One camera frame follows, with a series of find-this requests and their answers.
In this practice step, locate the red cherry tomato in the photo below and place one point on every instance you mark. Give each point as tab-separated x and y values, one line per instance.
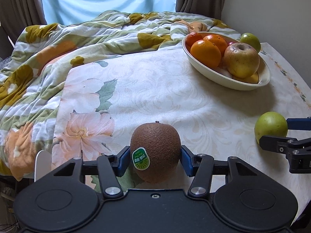
230	44

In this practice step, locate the yellow-red apple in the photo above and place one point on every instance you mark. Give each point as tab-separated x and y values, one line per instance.
241	60

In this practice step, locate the grey patterned pillow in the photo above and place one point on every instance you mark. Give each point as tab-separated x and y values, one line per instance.
4	60

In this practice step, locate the green striped floral blanket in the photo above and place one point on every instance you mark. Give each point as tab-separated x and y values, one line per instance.
48	53

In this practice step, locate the brown kiwi with green sticker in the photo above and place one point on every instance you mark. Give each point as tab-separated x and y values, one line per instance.
160	145

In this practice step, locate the small mandarin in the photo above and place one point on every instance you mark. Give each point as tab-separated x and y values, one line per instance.
193	38

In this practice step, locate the light blue window cloth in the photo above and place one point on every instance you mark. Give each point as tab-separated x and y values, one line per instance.
104	0

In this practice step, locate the cream bowl with duck print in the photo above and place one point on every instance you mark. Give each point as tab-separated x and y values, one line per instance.
218	77

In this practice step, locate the orange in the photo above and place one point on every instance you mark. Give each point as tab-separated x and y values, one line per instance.
205	53
218	41

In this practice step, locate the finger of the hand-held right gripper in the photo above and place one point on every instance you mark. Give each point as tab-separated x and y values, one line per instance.
274	143
296	123

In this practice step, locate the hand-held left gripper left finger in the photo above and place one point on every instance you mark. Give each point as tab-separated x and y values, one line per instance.
124	161

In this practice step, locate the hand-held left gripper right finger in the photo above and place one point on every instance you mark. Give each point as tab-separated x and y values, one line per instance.
187	161

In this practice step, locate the green apple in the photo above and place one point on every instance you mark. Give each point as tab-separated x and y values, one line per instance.
251	40
271	126

